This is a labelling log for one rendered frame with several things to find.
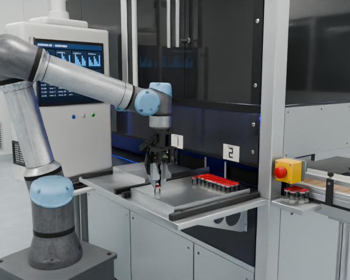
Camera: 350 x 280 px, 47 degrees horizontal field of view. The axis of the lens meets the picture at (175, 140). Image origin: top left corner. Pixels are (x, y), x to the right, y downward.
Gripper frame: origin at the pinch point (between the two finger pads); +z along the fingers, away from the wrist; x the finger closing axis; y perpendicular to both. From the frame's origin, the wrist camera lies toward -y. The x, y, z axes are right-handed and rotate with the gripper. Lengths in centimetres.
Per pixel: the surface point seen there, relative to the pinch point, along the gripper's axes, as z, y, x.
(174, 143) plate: -7.5, -29.8, 30.5
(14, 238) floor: 94, -211, 7
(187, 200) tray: 5.3, 8.5, 7.4
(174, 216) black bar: 4.3, 21.4, -8.1
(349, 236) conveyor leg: 15, 47, 47
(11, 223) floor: 94, -248, 14
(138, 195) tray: 3.7, -1.8, -6.6
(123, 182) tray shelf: 5.7, -26.2, 1.8
